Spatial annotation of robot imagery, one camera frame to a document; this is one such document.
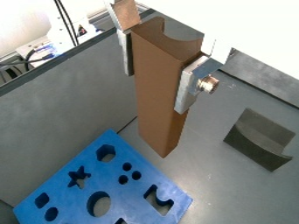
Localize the blue shape-sorting board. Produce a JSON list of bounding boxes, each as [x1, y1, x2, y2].
[[14, 129, 193, 224]]

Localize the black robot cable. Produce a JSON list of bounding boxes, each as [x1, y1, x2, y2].
[[52, 0, 80, 47]]

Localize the brown arch block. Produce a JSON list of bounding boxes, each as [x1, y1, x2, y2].
[[131, 17, 202, 157]]

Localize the white equipment behind wall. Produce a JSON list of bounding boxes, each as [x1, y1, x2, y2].
[[0, 0, 110, 86]]

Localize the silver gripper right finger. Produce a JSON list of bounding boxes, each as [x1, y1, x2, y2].
[[173, 38, 231, 116]]

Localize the dark grey curved fixture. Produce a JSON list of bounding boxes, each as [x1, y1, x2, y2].
[[223, 108, 295, 172]]

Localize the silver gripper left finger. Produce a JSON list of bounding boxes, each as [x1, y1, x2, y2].
[[104, 0, 142, 76]]

